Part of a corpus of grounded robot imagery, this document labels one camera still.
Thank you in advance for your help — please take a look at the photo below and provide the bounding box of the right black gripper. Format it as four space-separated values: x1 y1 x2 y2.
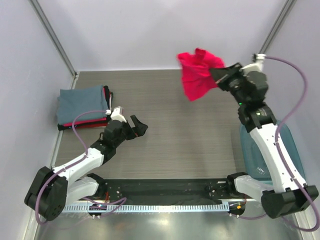
210 62 248 107

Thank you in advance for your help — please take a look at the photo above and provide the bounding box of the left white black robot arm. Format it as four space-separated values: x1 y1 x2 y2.
24 114 149 225

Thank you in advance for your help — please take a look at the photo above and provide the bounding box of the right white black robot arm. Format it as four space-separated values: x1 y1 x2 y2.
209 63 319 219

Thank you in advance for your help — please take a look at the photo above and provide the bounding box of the folded black t shirt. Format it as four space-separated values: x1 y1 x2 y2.
56 85 113 131

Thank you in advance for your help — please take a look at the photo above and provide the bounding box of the folded grey-blue t shirt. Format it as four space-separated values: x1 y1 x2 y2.
56 85 110 125

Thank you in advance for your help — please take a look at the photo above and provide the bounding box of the blue plastic bin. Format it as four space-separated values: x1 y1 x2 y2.
239 124 306 185

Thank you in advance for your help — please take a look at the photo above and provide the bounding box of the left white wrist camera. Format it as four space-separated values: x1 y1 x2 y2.
110 106 127 123

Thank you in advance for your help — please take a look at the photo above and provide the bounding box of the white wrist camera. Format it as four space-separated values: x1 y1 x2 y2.
241 53 266 74
110 106 127 123

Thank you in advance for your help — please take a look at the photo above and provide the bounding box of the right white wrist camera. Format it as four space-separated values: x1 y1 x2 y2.
241 53 266 74

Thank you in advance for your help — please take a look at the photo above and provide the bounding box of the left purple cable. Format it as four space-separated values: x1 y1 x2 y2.
35 109 127 224

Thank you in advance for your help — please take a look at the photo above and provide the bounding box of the right aluminium frame post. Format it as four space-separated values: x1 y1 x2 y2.
259 0 297 54

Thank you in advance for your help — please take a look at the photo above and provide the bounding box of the aluminium frame post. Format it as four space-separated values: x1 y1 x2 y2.
28 0 77 79
259 0 297 54

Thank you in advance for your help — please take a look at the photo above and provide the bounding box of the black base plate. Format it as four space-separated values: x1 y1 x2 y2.
89 178 251 206

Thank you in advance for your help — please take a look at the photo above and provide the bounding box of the slotted cable duct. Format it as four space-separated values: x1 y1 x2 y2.
62 202 230 213

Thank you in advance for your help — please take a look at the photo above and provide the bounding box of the left aluminium frame post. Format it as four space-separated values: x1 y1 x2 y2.
28 0 77 79

